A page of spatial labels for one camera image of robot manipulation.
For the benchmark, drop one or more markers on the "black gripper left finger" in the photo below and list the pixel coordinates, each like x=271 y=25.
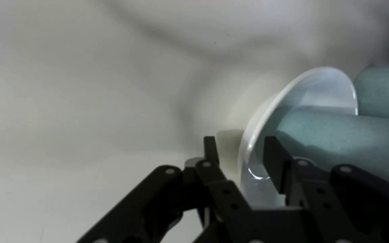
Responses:
x=167 y=207

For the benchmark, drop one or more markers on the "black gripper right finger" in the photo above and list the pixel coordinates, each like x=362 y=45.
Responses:
x=338 y=203

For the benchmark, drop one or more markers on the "teal cup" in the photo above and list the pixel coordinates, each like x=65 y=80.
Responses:
x=383 y=93
x=356 y=140

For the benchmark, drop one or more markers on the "shallow white bowl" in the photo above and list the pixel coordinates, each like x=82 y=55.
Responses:
x=320 y=89

